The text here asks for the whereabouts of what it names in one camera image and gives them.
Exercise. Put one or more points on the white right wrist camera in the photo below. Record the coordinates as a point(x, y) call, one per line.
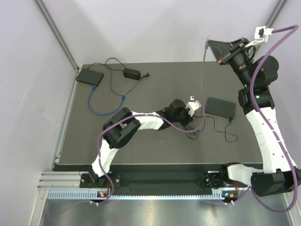
point(261, 36)

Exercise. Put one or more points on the aluminium frame rail front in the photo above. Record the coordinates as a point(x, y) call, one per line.
point(67, 180)

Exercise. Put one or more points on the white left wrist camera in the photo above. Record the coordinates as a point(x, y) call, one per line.
point(192, 106)

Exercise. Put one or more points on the aluminium corner post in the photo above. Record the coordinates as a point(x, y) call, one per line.
point(55, 31)
point(269, 24)

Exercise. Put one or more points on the grey slotted cable duct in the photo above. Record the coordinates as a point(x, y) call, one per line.
point(102, 195)

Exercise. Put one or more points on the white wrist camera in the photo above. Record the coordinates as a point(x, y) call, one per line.
point(192, 106)
point(261, 36)

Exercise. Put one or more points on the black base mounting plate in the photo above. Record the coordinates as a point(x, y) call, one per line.
point(145, 179)

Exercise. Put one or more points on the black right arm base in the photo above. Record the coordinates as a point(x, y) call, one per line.
point(213, 179)

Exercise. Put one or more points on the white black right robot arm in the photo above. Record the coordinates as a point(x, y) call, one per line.
point(279, 173)

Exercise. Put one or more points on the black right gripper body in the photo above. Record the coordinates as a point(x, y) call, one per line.
point(237, 53)

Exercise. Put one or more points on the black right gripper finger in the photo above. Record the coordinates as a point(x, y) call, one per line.
point(220, 53)
point(215, 45)

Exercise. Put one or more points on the black network switch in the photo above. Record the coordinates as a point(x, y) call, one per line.
point(90, 77)
point(221, 108)

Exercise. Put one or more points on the black left power adapter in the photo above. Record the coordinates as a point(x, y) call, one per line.
point(132, 74)

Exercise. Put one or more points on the aluminium left corner post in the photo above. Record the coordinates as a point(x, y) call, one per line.
point(55, 31)

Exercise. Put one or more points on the aluminium right corner post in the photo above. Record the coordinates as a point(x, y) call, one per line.
point(269, 24)

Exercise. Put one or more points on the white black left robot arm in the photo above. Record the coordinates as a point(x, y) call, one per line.
point(120, 129)

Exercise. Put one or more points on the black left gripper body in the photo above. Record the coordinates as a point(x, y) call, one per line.
point(184, 117)

